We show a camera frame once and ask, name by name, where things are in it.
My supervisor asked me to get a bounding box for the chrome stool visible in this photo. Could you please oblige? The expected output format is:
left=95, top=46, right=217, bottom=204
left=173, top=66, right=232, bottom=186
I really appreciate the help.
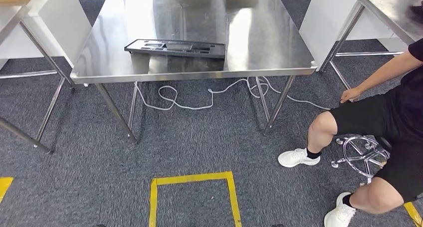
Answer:
left=331, top=135, right=391, bottom=187

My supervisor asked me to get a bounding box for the yellow floor tape square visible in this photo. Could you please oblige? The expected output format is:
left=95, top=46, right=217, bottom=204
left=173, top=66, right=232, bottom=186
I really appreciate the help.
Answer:
left=0, top=177, right=14, bottom=203
left=404, top=202, right=423, bottom=227
left=149, top=171, right=243, bottom=227

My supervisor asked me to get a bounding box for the white cable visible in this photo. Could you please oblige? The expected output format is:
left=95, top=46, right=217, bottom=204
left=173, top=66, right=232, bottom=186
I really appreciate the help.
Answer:
left=135, top=77, right=331, bottom=111

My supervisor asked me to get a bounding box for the stainless steel table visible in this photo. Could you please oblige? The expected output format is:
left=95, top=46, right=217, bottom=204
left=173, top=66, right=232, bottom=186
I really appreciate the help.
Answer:
left=318, top=0, right=423, bottom=91
left=0, top=4, right=76, bottom=155

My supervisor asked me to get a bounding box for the person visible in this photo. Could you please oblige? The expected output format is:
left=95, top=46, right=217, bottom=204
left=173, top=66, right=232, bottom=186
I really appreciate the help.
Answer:
left=277, top=37, right=423, bottom=227

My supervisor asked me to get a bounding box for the person's hand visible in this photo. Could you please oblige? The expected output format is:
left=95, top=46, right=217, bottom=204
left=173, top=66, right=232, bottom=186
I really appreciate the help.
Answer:
left=340, top=86, right=363, bottom=104

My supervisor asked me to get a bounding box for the stainless steel workbench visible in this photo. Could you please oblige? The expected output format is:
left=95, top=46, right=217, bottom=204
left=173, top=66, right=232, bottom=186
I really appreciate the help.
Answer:
left=70, top=0, right=318, bottom=145

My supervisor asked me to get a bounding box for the black plastic bracket plate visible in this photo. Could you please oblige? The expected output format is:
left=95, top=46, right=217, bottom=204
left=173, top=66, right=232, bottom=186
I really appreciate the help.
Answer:
left=124, top=38, right=226, bottom=59

